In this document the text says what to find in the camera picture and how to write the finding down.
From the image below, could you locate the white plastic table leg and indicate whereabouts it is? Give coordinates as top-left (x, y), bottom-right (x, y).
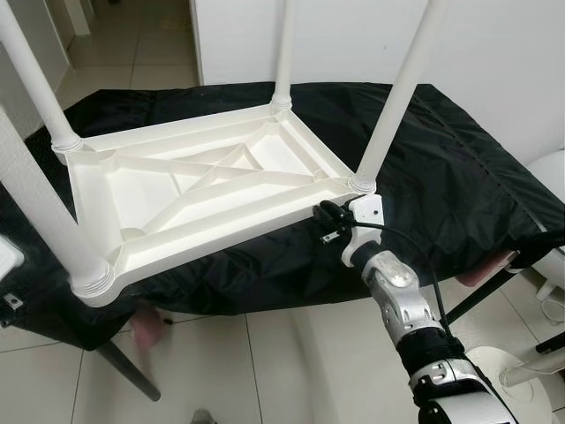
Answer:
top-left (349, 0), bottom-right (451, 193)
top-left (0, 0), bottom-right (85, 158)
top-left (269, 0), bottom-right (301, 111)
top-left (0, 106), bottom-right (120, 301)

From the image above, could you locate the white round floor stand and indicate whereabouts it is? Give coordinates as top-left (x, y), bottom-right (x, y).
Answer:
top-left (468, 346), bottom-right (565, 412)

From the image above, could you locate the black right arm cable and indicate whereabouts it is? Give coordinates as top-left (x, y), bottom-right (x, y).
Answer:
top-left (351, 221), bottom-right (456, 341)

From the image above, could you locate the black metal table leg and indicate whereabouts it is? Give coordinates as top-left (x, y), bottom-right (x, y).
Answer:
top-left (93, 340), bottom-right (162, 403)
top-left (446, 265), bottom-right (522, 323)

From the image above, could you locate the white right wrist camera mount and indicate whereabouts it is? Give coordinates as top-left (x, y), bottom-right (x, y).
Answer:
top-left (343, 194), bottom-right (385, 266)

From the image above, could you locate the black low rack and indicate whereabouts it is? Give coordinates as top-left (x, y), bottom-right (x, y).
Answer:
top-left (537, 334), bottom-right (565, 354)

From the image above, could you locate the white plastic table top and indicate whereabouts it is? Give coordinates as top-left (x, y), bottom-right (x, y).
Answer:
top-left (53, 102), bottom-right (380, 308)

